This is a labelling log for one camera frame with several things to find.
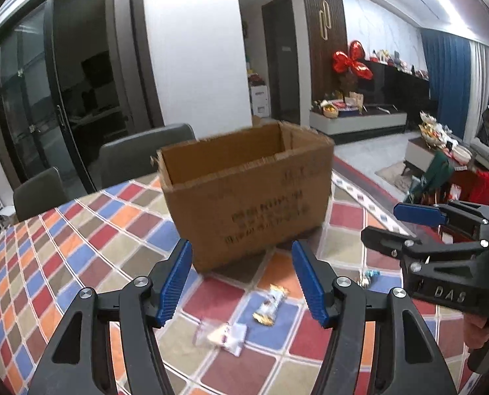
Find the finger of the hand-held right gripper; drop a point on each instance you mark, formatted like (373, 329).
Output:
(388, 240)
(417, 213)

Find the glass sliding door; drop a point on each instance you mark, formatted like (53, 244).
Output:
(34, 90)

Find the checkered colourful tablecloth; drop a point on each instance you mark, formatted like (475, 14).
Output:
(117, 230)

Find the green garment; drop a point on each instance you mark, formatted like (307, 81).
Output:
(431, 177)

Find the gold wall ornament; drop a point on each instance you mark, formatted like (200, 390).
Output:
(324, 20)

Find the grey dining chair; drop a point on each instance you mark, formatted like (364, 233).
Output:
(145, 152)
(41, 193)

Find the fruit basket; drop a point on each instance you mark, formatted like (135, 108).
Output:
(330, 110)

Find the black wall cabinet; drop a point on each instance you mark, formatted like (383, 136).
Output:
(401, 82)

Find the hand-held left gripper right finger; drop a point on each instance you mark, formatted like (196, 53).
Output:
(310, 284)

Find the blue foil candy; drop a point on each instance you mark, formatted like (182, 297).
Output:
(370, 277)

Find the person's right hand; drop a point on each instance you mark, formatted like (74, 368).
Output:
(477, 331)

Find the white gold snack packet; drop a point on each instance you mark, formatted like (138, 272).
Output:
(271, 304)

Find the red garment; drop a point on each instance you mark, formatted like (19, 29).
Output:
(479, 187)

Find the clear plastic snack packet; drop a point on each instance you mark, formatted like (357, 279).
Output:
(224, 335)

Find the dark interior door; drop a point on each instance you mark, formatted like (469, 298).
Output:
(281, 57)

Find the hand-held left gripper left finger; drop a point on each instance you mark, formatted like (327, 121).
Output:
(174, 284)

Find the gift boxes on stand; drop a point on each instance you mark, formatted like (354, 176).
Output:
(353, 102)

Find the low side table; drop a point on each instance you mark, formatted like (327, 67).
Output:
(421, 152)

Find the white low stand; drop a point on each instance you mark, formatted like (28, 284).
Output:
(359, 121)

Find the decorative bowl ornament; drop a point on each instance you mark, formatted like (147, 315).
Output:
(431, 129)

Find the beige rug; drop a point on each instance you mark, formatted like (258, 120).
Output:
(392, 175)

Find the brown cardboard box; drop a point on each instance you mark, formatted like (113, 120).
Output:
(248, 197)

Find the red bow balloon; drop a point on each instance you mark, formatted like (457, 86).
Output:
(349, 61)

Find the blue curtain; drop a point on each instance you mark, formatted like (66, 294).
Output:
(446, 82)

